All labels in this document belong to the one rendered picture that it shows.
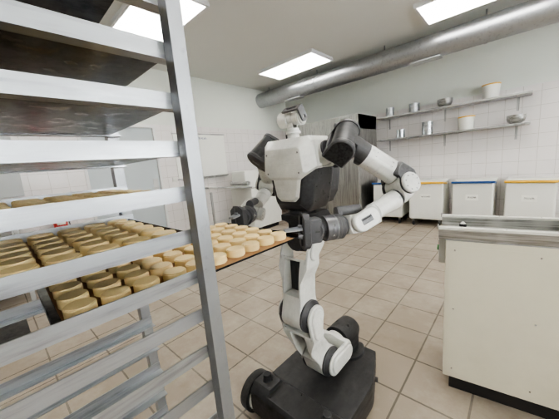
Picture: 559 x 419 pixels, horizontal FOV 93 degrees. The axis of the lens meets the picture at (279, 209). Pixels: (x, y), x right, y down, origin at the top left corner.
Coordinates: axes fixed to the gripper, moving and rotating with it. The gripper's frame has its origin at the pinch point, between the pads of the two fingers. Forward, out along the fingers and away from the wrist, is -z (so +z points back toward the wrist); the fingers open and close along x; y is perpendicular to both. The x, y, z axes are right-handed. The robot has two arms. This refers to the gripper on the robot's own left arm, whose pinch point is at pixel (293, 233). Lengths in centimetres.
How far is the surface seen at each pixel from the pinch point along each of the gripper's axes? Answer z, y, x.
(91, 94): -42, 30, 36
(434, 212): 343, -262, -75
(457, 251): 88, -13, -25
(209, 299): -28.5, 25.7, -4.5
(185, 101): -28, 25, 36
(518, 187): 396, -175, -32
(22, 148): -50, 35, 27
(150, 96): -34, 25, 37
